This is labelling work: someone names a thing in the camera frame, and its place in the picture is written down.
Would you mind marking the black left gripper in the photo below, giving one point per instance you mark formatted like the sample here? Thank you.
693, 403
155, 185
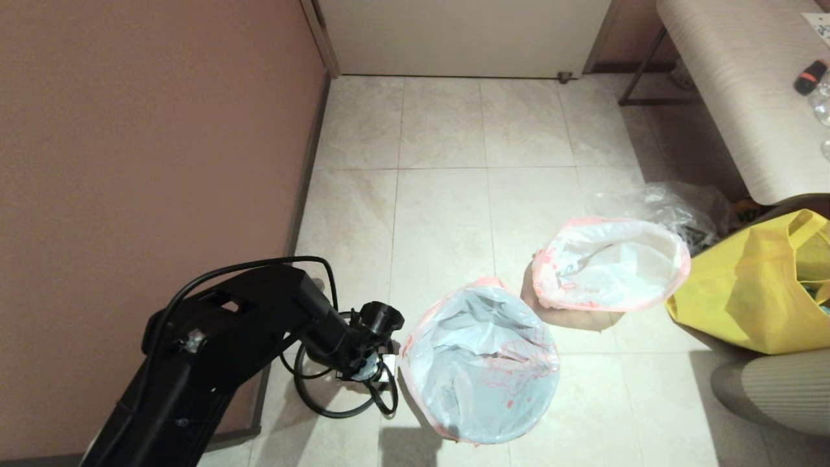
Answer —
373, 368

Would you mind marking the fresh white pink trash bag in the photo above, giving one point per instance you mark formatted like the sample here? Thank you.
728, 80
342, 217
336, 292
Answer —
480, 363

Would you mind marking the used white pink trash bag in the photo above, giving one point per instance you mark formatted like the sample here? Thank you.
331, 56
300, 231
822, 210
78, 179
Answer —
616, 266

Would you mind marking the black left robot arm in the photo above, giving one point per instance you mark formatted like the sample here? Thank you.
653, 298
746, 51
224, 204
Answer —
227, 337

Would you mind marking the clear crumpled plastic bag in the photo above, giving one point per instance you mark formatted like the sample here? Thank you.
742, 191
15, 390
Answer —
681, 201

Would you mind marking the yellow shopping bag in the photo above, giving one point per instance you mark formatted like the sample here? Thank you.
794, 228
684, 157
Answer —
733, 298

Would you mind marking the round metal floor plate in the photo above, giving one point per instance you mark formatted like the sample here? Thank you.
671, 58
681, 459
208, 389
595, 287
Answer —
318, 283

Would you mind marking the white door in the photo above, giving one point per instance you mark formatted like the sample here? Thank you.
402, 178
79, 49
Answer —
467, 35

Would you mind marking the small metal door stopper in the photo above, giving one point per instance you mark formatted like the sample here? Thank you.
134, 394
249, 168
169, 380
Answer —
565, 77

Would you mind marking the green printed package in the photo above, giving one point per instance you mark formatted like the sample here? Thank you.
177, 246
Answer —
747, 209

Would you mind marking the small grey patterned object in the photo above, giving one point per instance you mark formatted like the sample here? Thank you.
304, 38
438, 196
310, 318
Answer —
681, 78

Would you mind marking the black orange marker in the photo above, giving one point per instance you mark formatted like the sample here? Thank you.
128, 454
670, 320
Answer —
810, 78

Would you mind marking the white printed paper sheet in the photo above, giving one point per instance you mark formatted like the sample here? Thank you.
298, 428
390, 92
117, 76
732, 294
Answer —
818, 27

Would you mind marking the dark metal table frame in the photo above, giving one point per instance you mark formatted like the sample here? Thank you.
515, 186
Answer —
639, 74

